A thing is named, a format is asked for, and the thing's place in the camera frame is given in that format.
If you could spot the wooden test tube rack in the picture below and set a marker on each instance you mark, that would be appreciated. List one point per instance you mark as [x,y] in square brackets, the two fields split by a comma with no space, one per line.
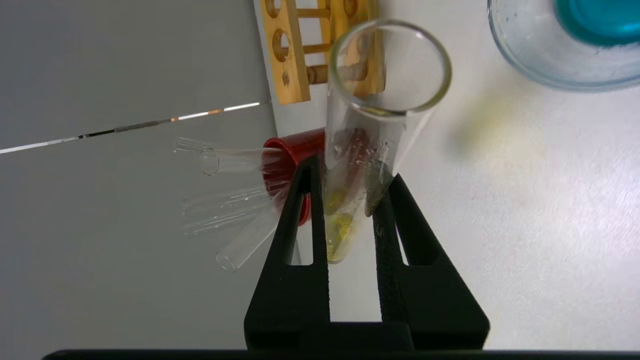
[287,60]

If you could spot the red plastic cup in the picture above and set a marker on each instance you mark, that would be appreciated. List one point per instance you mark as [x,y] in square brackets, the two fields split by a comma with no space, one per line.
[295,147]

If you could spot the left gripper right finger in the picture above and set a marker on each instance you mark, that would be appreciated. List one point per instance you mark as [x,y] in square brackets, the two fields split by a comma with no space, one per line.
[430,295]

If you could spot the yellow pigment test tube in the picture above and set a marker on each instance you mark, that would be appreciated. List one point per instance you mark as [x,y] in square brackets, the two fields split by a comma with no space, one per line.
[360,150]

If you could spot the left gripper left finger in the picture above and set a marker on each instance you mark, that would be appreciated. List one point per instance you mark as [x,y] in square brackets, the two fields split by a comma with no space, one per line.
[295,295]

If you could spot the empty glass test tube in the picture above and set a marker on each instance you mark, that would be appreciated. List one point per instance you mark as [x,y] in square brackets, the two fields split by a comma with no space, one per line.
[225,220]
[225,201]
[230,160]

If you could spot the clear glass beaker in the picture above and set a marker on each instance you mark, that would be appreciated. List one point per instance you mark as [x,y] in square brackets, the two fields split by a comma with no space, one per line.
[545,55]

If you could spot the blue pigment test tube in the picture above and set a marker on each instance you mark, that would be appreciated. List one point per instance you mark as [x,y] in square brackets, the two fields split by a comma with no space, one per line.
[250,240]

